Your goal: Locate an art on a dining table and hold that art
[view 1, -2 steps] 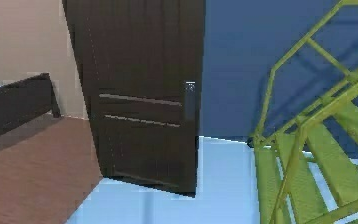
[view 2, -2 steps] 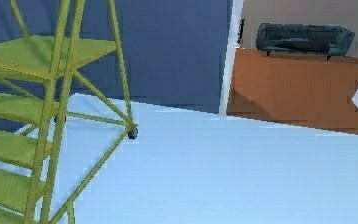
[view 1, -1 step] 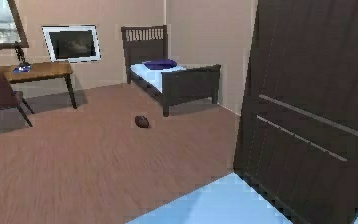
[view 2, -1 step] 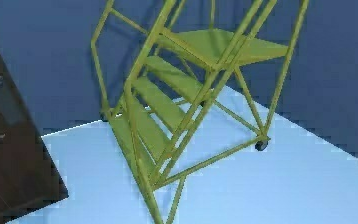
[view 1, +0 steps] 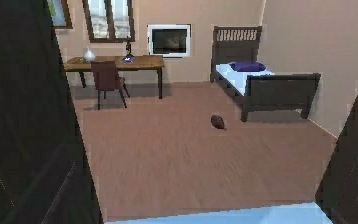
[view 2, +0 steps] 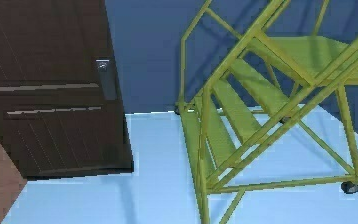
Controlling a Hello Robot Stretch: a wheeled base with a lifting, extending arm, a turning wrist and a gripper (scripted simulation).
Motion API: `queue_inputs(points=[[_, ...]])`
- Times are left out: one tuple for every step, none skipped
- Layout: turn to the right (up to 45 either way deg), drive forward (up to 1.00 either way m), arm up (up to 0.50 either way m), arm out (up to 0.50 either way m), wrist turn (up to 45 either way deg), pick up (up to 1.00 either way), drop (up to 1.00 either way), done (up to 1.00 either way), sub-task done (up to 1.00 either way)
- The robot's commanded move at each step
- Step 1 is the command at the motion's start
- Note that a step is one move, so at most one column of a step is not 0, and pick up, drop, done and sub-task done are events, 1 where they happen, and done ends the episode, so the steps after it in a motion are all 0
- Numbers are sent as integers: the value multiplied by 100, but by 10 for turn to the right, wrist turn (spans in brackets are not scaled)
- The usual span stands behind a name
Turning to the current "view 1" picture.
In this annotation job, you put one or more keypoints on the dark brown bed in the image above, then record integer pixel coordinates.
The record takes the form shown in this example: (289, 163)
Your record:
(273, 90)

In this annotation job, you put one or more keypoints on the brown ball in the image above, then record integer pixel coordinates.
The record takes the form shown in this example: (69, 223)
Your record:
(217, 121)

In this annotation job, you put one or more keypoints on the dark brown chair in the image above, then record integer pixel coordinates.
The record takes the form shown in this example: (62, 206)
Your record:
(105, 78)

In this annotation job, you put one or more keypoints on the dark brown door frame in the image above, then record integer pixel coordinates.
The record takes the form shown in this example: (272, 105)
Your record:
(350, 166)

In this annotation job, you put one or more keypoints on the brown wooden desk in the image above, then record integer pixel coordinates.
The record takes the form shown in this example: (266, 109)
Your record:
(143, 62)

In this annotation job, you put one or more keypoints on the purple pillow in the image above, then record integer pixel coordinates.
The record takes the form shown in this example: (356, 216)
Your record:
(247, 66)

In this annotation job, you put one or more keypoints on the black desk lamp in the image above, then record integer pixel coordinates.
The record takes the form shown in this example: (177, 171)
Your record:
(129, 49)

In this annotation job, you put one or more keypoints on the blue flat item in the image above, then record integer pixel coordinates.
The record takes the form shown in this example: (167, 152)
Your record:
(127, 59)

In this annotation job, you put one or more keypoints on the white vase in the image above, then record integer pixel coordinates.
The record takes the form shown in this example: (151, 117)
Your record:
(89, 55)

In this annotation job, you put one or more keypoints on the brown framed wall picture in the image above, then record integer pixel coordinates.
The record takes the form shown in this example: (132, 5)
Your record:
(61, 13)

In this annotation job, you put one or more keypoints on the dark brown room door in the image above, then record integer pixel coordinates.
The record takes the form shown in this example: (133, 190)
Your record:
(23, 126)

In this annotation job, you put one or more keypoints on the white framed wall picture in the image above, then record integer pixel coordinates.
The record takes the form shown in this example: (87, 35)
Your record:
(169, 40)

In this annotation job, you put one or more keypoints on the brown framed window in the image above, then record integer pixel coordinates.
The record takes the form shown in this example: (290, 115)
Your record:
(109, 20)

